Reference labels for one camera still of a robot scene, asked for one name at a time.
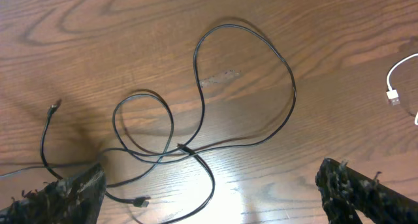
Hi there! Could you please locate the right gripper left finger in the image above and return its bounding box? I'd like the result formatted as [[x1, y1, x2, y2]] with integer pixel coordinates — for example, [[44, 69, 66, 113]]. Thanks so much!
[[1, 163, 106, 224]]

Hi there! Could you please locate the white usb cable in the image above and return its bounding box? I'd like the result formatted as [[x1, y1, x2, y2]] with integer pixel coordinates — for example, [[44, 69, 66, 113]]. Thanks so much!
[[385, 52, 418, 126]]

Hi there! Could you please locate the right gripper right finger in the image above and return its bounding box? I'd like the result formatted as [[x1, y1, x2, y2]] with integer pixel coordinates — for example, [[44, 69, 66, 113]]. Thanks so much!
[[315, 158, 417, 224]]

